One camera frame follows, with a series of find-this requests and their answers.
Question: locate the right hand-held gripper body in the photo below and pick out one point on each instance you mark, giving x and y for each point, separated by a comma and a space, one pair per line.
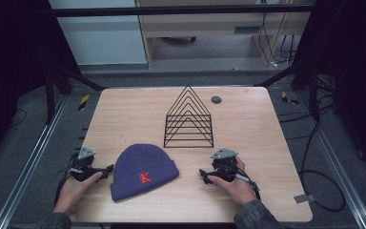
224, 165

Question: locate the black metal stand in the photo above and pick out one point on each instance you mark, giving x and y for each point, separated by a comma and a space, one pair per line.
314, 92
49, 95

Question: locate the person's left hand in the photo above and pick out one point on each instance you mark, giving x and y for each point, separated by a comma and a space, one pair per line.
73, 191

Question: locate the yellow black striped tape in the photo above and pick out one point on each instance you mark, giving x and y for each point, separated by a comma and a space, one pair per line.
83, 102
287, 98

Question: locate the grey round table grommet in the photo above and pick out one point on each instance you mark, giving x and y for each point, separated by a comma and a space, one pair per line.
216, 99

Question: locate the white cabinet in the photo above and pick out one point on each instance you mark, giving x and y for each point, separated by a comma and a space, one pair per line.
98, 38

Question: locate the black curtain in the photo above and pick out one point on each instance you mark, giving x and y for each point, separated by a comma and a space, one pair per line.
355, 63
12, 57

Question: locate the light wooden desk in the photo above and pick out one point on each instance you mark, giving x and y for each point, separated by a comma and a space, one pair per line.
203, 22

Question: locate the black frame crossbar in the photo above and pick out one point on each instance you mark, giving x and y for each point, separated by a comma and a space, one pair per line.
171, 11

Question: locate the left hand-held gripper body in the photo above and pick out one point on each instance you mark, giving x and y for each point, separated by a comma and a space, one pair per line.
82, 165

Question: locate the aluminium floor rail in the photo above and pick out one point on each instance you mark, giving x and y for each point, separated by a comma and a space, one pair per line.
340, 165
28, 160

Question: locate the person's right hand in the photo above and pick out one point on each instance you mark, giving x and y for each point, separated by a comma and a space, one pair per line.
238, 191

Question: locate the purple knit beanie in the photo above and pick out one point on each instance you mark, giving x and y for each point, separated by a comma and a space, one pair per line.
139, 168

